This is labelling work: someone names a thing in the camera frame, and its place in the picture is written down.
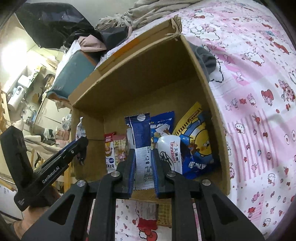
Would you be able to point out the black plastic bag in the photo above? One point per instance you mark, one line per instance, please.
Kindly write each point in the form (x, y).
(53, 23)

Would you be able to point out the pink printed blanket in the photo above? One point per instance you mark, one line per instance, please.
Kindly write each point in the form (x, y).
(254, 115)

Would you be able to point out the white red snack packet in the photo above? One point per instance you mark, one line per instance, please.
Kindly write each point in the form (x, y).
(146, 215)

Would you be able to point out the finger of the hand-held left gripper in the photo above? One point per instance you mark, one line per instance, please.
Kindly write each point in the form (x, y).
(74, 148)

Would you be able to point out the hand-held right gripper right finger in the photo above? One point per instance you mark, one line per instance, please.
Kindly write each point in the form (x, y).
(156, 171)

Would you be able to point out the beige knit blanket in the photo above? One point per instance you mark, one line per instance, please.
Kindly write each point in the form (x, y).
(143, 11)

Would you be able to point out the large blue yellow snack bag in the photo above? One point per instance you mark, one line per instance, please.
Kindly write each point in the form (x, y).
(196, 143)

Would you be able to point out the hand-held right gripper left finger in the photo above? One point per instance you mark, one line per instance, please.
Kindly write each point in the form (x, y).
(131, 171)

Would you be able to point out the pink cloth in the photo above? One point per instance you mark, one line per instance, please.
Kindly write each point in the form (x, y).
(90, 44)

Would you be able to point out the red-top rice cake snack packet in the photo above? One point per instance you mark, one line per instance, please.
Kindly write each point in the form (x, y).
(110, 150)

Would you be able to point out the person's left hand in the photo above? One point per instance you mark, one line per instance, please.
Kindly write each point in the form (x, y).
(46, 199)

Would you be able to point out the teal cushion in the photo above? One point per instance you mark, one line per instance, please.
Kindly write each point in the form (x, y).
(71, 71)

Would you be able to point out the white snack pouch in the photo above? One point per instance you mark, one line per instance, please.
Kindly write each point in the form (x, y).
(171, 150)

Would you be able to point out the dark blue cloth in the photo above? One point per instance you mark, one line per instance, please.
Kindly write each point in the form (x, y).
(115, 37)

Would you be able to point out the blue white snack packet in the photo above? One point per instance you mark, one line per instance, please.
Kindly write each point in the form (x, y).
(141, 134)

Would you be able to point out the cardboard box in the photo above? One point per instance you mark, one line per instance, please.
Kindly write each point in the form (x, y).
(143, 81)

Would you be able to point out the checkered snack packet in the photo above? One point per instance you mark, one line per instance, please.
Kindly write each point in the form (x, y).
(120, 148)

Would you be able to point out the waffle print snack packet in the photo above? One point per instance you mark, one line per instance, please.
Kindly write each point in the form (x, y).
(164, 215)

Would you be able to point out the dark grey cloth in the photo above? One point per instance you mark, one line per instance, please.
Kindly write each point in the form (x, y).
(204, 60)

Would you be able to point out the white grey snack packet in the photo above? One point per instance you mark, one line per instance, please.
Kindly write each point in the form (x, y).
(81, 129)

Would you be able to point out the white kettle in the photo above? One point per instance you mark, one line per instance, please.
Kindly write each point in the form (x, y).
(16, 97)

